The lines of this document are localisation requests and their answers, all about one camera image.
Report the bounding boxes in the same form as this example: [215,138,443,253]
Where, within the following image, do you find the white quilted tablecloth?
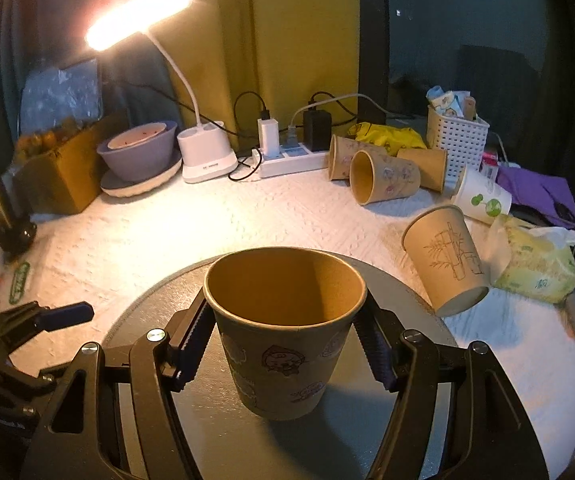
[0,160,575,480]

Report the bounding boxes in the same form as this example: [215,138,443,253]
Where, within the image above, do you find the white charger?
[258,117,282,154]

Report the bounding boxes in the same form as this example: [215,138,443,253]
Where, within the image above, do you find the white plastic basket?
[426,104,491,187]

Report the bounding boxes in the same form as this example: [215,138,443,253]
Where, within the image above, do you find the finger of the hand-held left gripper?
[0,355,59,397]
[0,301,94,357]

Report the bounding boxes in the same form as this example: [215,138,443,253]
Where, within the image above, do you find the black charger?
[303,108,333,147]

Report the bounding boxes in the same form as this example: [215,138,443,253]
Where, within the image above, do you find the blue plastic bag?
[20,56,106,136]

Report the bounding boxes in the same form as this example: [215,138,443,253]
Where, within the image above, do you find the white cable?
[290,93,431,133]

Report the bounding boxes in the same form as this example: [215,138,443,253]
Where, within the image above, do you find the black metal bottle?
[0,174,38,255]

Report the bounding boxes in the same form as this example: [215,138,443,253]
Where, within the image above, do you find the white plate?
[100,152,184,199]

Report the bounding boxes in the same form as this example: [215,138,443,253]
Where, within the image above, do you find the purple cloth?
[495,165,575,227]

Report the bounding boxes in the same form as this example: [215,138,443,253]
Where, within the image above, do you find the pink small box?
[481,149,502,177]

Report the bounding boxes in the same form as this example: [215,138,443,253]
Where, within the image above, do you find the brown cartoon print paper cup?
[203,246,368,421]
[328,133,389,181]
[396,147,449,194]
[349,149,422,206]

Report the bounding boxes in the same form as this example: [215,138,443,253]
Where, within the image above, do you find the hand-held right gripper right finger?
[351,297,551,480]

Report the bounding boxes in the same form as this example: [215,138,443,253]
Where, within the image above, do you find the black cable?
[227,91,272,182]

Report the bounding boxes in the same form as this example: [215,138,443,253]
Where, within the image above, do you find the pile of small orange fruits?
[16,127,85,156]

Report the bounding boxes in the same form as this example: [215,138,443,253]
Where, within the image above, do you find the cardboard box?
[13,114,120,216]

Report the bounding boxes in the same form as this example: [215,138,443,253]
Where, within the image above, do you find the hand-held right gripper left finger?
[24,290,217,480]

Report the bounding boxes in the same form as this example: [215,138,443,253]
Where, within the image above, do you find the white power strip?
[251,141,334,179]

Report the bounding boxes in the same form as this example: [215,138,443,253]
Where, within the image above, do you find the yellow plastic bag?
[346,122,428,157]

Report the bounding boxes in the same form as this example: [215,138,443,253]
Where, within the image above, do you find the grey round turntable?
[100,250,462,480]

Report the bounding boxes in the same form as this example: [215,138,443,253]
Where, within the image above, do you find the packets in basket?
[426,84,479,122]

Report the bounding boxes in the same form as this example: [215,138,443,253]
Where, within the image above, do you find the purple bowl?
[96,120,178,184]

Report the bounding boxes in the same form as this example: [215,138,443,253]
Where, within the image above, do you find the brown bamboo print paper cup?
[402,204,491,318]

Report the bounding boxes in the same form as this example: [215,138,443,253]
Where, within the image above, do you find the white green print paper cup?
[449,165,513,226]

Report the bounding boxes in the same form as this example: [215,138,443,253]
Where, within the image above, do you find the white desk lamp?
[84,0,240,184]

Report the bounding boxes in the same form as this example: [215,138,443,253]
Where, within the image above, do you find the green tissue pack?
[484,213,575,305]

